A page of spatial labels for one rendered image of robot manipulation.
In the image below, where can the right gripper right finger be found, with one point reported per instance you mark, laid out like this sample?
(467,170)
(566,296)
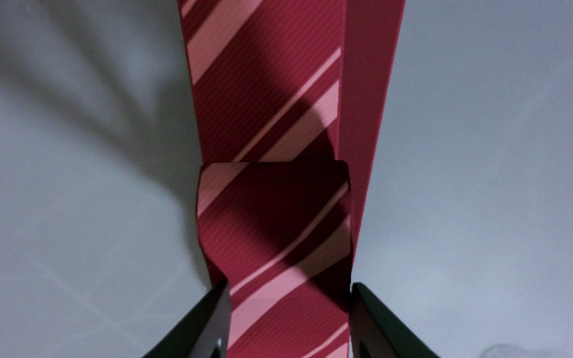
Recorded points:
(377,332)

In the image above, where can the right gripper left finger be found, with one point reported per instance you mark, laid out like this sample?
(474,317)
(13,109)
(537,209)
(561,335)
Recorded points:
(203,332)

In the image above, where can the red striped necktie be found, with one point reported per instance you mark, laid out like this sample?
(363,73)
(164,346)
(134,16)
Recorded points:
(288,98)

